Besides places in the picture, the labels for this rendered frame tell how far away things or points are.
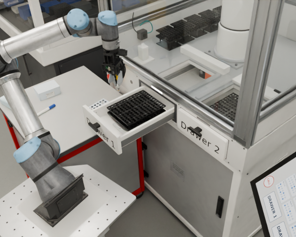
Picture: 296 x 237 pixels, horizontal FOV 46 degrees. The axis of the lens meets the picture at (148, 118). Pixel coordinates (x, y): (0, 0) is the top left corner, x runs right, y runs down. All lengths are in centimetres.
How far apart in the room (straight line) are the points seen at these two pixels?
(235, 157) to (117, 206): 52
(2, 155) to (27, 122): 144
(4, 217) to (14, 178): 123
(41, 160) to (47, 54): 101
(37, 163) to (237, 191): 85
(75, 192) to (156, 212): 101
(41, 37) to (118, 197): 70
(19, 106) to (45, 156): 27
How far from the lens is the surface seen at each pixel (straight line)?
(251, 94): 126
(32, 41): 140
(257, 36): 116
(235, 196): 165
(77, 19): 135
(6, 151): 298
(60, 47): 227
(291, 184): 116
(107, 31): 149
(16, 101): 154
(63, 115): 190
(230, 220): 179
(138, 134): 156
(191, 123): 156
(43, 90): 203
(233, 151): 147
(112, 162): 197
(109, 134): 152
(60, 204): 139
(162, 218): 231
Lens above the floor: 191
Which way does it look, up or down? 40 degrees down
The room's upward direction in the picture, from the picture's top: 3 degrees counter-clockwise
